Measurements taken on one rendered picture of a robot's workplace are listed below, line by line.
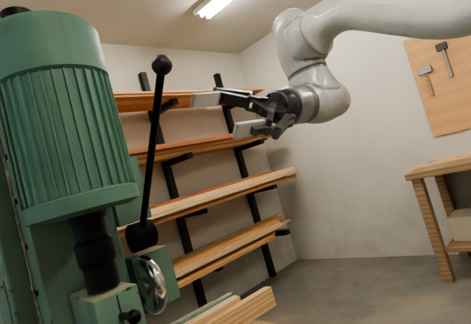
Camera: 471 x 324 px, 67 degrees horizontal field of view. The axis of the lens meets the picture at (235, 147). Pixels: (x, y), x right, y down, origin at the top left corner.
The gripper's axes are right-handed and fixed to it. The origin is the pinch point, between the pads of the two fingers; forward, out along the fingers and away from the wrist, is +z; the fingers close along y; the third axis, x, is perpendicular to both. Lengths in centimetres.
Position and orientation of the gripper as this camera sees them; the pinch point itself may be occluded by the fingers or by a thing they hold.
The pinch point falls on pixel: (216, 114)
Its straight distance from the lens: 67.6
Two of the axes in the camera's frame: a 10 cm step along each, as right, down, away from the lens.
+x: 2.1, -8.7, -4.5
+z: -7.5, 1.5, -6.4
